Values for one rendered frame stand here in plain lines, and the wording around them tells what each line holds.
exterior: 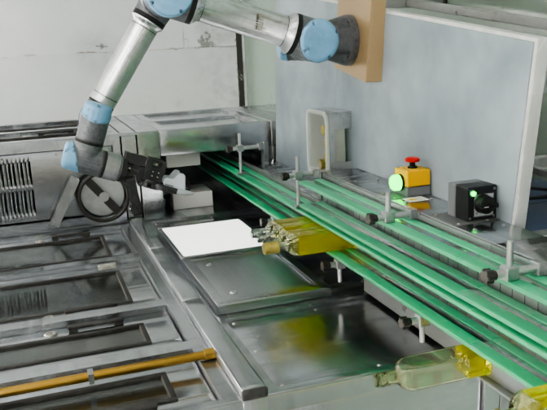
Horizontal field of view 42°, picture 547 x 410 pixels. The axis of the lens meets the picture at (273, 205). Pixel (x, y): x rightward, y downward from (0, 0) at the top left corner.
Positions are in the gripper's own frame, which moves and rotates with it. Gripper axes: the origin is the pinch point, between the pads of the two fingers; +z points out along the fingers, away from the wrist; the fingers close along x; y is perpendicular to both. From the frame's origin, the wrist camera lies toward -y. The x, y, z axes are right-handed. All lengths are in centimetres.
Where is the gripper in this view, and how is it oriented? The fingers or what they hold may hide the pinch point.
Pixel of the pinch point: (186, 193)
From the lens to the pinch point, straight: 203.8
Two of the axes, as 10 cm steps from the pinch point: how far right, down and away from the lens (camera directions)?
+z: 9.0, 2.3, 3.7
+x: -3.3, -1.9, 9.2
